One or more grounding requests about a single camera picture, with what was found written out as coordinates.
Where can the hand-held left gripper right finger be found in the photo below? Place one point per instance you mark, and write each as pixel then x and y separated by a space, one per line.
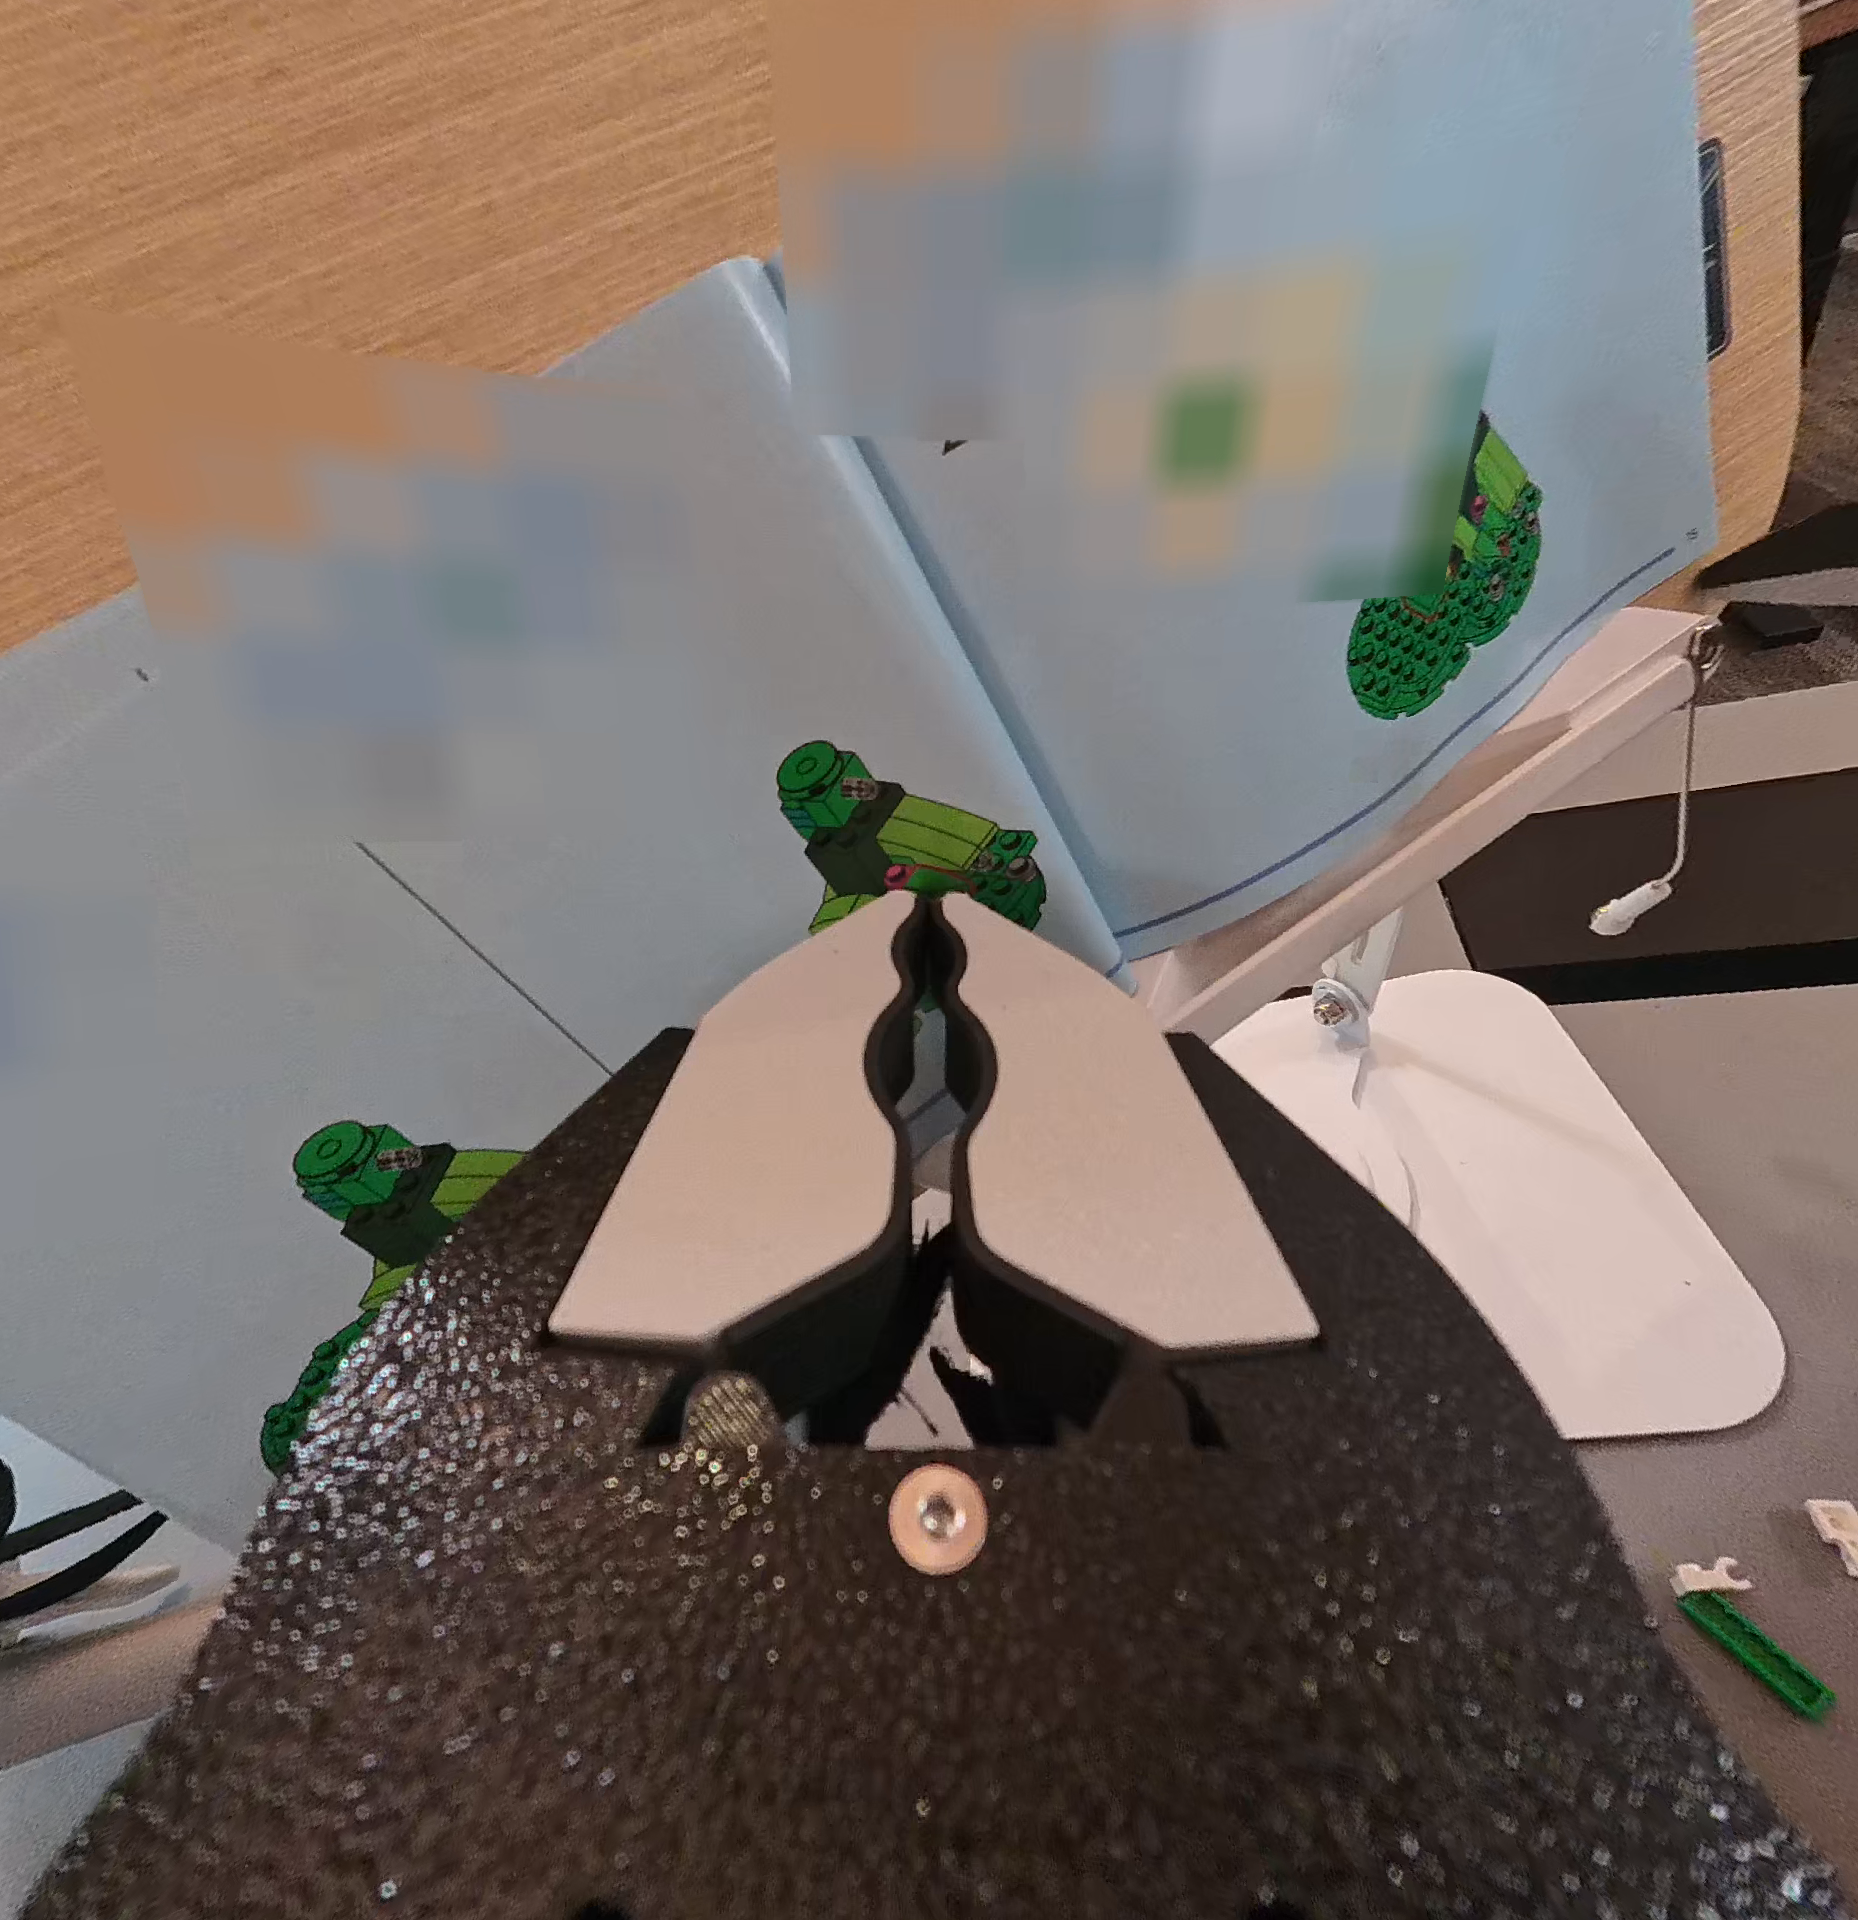
pixel 1123 1186

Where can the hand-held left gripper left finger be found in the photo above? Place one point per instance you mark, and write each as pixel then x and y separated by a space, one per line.
pixel 748 1170

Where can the lego instruction booklet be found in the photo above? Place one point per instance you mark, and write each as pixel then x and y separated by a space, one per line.
pixel 645 930

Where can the white lego clip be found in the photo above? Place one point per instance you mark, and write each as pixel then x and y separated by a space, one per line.
pixel 1708 1577

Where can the long green lego plate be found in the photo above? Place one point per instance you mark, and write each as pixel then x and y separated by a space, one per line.
pixel 1762 1655

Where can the white lego piece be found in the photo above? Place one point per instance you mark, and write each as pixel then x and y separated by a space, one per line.
pixel 1843 1538

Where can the white book stand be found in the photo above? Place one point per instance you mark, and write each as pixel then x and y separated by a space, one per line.
pixel 1545 1230

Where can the wooden partition panel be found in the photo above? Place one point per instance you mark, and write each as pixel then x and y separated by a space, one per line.
pixel 269 152

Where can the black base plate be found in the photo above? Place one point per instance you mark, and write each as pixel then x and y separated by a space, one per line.
pixel 1793 623

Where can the dark wall panel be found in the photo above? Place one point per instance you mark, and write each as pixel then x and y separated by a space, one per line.
pixel 1711 256

